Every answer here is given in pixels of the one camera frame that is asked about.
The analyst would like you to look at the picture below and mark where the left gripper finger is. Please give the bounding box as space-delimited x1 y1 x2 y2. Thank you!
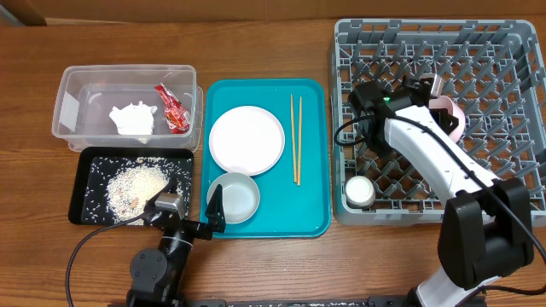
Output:
205 184 226 233
146 178 176 209

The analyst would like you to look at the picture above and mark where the pink bowl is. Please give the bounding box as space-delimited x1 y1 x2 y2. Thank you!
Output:
429 96 466 142

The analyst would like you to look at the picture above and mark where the grey small bowl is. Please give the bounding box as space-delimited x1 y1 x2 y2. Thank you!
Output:
206 172 260 224

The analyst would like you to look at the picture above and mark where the cooked rice pile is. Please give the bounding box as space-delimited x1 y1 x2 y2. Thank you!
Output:
81 156 194 225

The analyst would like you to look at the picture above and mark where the red sauce packet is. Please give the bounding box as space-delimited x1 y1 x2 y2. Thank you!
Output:
154 84 191 134

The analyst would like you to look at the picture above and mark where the white napkin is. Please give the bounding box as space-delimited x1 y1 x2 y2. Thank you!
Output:
109 101 157 144

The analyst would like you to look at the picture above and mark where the white cylindrical cup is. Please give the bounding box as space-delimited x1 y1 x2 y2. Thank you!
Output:
345 176 375 209

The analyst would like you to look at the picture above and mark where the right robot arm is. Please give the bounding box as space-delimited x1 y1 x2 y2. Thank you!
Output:
348 75 545 306

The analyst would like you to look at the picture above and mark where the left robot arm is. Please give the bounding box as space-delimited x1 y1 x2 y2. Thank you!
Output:
125 179 226 306

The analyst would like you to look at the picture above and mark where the grey dishwasher rack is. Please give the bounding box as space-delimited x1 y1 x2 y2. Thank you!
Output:
328 19 545 227

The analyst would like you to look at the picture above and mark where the black plastic tray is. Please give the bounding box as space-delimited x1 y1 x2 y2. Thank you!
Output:
68 148 194 224

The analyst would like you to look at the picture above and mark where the white round plate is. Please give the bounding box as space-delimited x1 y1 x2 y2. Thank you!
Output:
208 106 285 177

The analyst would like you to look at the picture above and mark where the teal serving tray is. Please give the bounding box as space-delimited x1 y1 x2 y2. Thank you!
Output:
200 78 331 239

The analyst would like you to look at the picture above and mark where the right wooden chopstick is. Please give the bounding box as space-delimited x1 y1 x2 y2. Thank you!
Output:
297 97 303 186

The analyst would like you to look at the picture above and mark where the wooden chopstick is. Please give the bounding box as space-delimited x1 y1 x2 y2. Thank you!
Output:
290 94 298 182
297 97 303 186

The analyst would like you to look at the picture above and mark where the clear plastic storage bin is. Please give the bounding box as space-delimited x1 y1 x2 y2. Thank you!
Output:
51 64 203 152

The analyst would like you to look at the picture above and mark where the left wooden chopstick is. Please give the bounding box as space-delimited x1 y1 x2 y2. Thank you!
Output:
290 94 298 182

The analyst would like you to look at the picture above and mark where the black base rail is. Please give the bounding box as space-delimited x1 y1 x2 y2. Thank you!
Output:
106 295 410 307

